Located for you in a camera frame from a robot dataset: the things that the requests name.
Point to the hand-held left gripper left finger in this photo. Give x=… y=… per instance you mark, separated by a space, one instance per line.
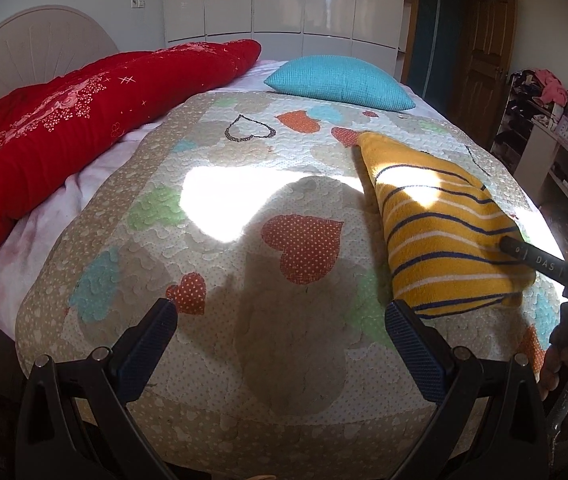
x=151 y=340

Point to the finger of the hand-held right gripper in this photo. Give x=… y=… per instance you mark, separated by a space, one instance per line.
x=543 y=261

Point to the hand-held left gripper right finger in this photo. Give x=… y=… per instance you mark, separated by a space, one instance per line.
x=411 y=340

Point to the yellow striped sweater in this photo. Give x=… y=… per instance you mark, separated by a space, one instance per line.
x=438 y=240

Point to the cluttered shelf unit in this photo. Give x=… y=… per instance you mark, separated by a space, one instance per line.
x=538 y=150

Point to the heart patterned quilt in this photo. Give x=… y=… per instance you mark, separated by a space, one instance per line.
x=264 y=300

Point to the pink cloth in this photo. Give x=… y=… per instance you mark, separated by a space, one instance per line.
x=552 y=87

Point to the brown wooden door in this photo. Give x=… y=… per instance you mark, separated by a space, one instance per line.
x=486 y=70

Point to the red printed blanket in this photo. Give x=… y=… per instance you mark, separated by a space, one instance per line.
x=64 y=120

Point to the dark teal sliding door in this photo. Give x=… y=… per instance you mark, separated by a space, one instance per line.
x=433 y=45

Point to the blue pillow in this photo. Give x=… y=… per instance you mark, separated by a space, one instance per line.
x=339 y=82

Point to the white round headboard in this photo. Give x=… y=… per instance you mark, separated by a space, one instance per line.
x=29 y=45

